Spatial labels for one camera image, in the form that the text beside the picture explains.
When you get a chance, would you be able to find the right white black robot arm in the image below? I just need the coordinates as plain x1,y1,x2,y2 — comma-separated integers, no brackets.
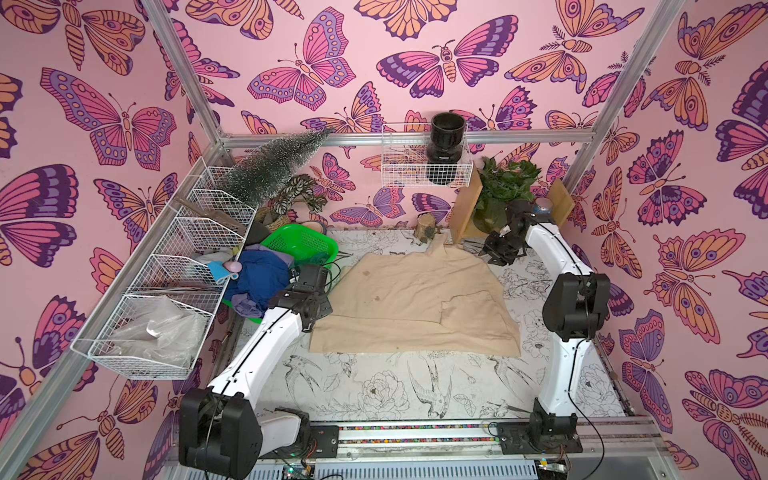
481,200,611,455

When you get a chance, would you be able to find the lilac t-shirt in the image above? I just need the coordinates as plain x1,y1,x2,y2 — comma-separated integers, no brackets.
230,251,295,319

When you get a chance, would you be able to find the blue tin can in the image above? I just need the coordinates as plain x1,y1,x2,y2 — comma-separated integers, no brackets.
532,197,553,216

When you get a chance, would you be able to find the wooden corner shelf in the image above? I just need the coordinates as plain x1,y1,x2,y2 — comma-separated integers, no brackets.
448,168,576,246

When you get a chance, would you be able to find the white wire wall shelf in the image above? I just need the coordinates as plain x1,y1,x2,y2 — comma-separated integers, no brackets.
71,166,255,380

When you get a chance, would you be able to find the striped leaf plant in basket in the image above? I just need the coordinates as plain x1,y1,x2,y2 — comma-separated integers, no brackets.
255,174,328,226

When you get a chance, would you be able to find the frosted miniature christmas tree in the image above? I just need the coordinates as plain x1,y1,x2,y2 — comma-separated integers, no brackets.
221,129,331,208

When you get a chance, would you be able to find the beige t-shirt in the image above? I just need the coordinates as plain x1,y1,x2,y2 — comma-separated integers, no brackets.
310,236,521,357

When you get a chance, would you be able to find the green plastic laundry basket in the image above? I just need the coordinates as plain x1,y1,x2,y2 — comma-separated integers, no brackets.
222,224,338,322

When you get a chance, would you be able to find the small tree stump ornament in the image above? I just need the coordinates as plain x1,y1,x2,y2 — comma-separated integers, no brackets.
414,212,438,244

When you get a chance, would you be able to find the blue and pink toy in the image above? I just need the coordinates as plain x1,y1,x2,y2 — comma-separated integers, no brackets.
197,249,243,285

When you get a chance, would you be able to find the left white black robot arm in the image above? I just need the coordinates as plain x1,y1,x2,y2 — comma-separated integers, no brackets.
178,264,332,479

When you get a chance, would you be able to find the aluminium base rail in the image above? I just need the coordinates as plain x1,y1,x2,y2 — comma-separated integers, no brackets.
249,418,683,479

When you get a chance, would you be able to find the black ribbed vase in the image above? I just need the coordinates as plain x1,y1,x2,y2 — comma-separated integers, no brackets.
426,112,466,186

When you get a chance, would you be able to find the green potted plant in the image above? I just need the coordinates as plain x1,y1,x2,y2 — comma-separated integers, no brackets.
472,157,541,233

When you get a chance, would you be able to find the pink bowl with grey rim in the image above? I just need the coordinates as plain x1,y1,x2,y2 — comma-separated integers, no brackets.
302,221,327,235

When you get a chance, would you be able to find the small white wire basket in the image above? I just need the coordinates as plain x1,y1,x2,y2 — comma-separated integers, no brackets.
379,121,474,189

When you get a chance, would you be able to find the clear plastic bag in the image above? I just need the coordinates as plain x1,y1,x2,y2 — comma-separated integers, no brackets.
107,296,209,367

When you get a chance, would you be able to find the black cone lamp shade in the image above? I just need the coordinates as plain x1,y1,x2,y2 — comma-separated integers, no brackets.
244,220,272,246

